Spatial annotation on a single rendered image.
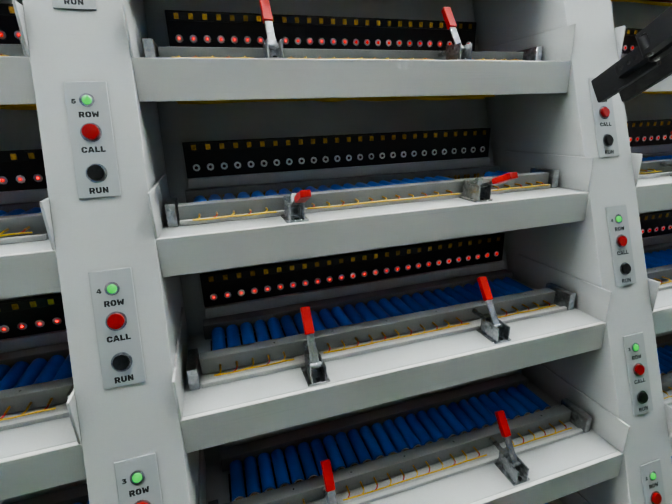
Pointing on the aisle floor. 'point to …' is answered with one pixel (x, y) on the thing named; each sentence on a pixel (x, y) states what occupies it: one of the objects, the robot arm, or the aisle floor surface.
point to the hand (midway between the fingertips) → (635, 73)
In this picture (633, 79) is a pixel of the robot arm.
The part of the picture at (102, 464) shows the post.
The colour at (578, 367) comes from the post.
